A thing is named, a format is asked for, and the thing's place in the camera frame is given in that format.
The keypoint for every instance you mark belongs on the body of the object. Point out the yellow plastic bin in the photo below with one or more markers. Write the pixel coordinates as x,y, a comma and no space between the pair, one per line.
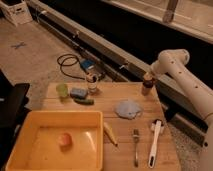
37,147

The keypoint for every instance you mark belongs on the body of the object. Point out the green plastic cup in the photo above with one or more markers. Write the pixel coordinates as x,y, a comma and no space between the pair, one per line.
62,90

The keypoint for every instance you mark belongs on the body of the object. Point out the green cucumber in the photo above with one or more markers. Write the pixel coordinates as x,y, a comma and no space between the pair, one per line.
84,101

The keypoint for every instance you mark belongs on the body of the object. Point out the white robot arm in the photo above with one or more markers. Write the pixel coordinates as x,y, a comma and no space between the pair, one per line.
173,62

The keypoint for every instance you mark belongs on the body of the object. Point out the white cardboard box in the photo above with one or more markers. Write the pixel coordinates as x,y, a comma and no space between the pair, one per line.
17,14

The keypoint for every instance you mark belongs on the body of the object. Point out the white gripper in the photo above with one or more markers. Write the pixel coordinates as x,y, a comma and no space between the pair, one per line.
150,74

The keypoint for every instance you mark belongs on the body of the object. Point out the blue cloth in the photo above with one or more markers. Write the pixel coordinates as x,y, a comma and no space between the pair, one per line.
127,109

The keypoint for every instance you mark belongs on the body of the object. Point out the black chair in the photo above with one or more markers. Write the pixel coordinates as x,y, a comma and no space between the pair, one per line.
13,99

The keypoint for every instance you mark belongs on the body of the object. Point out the blue power device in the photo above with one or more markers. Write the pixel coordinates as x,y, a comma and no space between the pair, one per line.
86,64

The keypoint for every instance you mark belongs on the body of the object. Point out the wooden table board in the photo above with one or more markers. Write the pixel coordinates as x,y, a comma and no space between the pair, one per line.
121,158

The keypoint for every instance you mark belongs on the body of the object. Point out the metal cup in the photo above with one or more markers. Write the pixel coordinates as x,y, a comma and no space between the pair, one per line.
145,90

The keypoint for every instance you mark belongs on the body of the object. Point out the white handled brush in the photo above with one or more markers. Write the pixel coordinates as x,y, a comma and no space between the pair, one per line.
156,127

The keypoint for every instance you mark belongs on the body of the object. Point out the clear glass jar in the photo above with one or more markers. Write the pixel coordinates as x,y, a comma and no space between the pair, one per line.
92,81

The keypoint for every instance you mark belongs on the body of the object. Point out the blue sponge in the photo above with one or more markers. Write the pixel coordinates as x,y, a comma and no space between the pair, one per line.
78,93

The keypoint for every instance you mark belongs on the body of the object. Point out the metal fork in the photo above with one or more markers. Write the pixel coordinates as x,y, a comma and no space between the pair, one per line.
136,141

